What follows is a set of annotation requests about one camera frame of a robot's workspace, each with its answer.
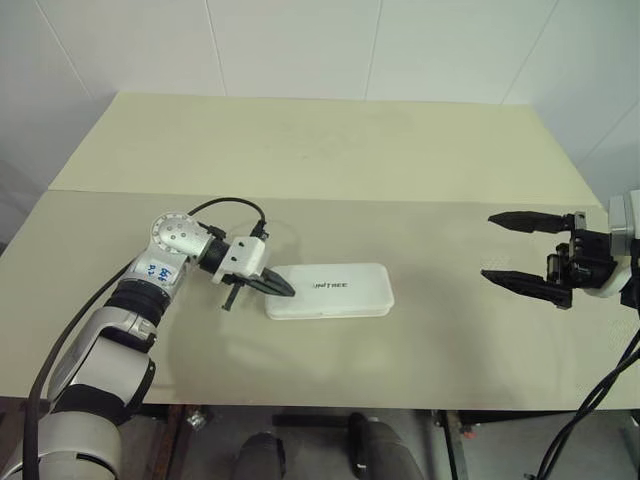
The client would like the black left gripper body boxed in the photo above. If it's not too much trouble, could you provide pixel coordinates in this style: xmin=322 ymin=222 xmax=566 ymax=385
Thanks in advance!
xmin=219 ymin=271 xmax=267 ymax=315

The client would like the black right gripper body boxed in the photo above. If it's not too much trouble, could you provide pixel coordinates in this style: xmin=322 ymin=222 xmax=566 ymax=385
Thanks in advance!
xmin=545 ymin=211 xmax=616 ymax=292

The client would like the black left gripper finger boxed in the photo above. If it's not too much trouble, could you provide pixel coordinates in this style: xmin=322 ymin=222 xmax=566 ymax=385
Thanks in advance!
xmin=258 ymin=266 xmax=298 ymax=298
xmin=246 ymin=279 xmax=295 ymax=301

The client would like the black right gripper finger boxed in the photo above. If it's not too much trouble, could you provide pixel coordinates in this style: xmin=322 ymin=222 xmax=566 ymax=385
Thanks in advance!
xmin=486 ymin=210 xmax=570 ymax=236
xmin=480 ymin=268 xmax=572 ymax=311

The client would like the white rectangular plastic case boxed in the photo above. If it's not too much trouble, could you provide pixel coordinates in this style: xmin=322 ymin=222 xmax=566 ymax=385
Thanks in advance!
xmin=263 ymin=261 xmax=396 ymax=322

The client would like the small dark rounded shape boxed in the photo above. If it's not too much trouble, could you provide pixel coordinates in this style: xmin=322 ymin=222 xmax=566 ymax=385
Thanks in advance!
xmin=236 ymin=431 xmax=290 ymax=480

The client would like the grey metal table leg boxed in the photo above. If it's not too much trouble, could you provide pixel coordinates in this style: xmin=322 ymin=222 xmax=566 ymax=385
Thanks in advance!
xmin=431 ymin=409 xmax=474 ymax=480

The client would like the large dark rounded shape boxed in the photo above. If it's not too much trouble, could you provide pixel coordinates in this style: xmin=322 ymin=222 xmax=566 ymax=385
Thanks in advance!
xmin=346 ymin=411 xmax=427 ymax=480

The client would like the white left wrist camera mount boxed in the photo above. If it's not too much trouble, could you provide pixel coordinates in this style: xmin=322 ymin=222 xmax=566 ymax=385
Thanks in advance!
xmin=211 ymin=234 xmax=272 ymax=287

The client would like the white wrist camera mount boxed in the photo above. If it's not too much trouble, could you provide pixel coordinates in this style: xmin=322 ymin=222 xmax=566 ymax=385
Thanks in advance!
xmin=211 ymin=234 xmax=272 ymax=287
xmin=591 ymin=188 xmax=640 ymax=301

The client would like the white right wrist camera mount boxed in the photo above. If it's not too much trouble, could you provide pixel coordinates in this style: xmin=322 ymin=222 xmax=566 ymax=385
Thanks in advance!
xmin=591 ymin=188 xmax=640 ymax=301

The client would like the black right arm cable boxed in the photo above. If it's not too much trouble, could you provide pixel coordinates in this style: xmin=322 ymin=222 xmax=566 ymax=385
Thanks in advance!
xmin=541 ymin=304 xmax=640 ymax=480

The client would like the black table frame bar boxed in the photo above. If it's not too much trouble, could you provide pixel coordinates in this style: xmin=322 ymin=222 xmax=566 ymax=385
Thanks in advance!
xmin=271 ymin=409 xmax=352 ymax=427

